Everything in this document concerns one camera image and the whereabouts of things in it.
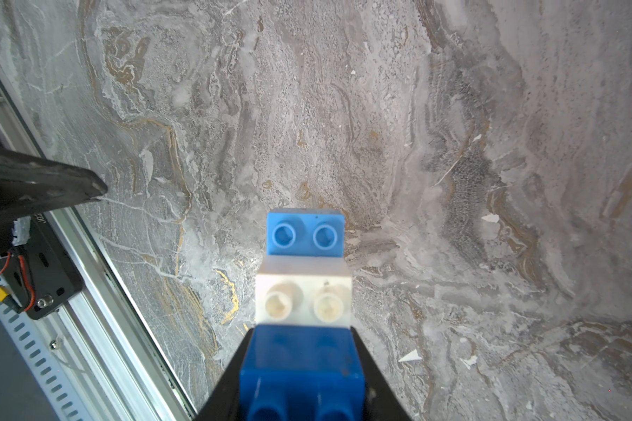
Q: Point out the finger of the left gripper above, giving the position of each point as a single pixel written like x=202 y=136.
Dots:
x=30 y=185

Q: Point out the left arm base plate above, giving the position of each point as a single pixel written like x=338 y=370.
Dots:
x=41 y=274

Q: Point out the small blue lego brick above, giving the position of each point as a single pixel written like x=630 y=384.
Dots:
x=301 y=373

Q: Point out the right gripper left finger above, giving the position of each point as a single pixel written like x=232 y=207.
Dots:
x=223 y=403

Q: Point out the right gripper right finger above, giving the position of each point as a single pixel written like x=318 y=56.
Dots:
x=380 y=403

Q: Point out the white lego plate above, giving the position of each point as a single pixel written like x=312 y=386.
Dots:
x=304 y=291

